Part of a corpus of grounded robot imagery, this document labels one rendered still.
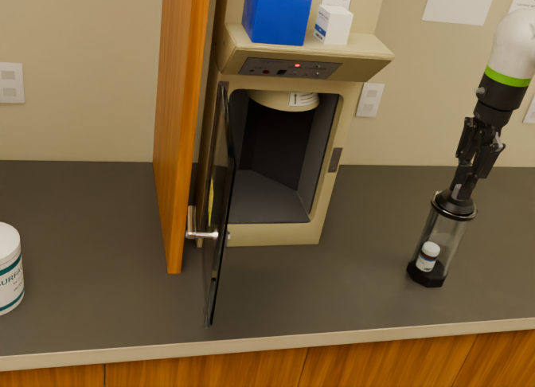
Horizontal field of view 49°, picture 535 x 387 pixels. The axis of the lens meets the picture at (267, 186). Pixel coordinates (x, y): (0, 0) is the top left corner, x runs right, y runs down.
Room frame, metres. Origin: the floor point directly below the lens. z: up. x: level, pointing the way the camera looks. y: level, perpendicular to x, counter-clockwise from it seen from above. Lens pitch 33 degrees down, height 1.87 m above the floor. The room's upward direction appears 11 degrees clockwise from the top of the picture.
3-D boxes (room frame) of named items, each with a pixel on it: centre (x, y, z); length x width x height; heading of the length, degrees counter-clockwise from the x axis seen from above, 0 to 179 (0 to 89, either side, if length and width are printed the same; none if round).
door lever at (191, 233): (0.88, 0.11, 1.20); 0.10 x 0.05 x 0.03; 12
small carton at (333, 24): (1.13, -0.07, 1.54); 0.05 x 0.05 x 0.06; 27
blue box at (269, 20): (1.09, 0.05, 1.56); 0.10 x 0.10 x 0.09; 19
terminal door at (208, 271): (0.95, 0.10, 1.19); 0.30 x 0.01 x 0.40; 12
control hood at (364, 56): (1.11, -0.03, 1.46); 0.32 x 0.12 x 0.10; 109
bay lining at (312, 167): (1.28, 0.03, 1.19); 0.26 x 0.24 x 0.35; 109
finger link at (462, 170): (1.20, -0.44, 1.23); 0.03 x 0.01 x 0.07; 109
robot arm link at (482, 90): (1.18, -0.44, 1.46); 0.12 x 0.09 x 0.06; 109
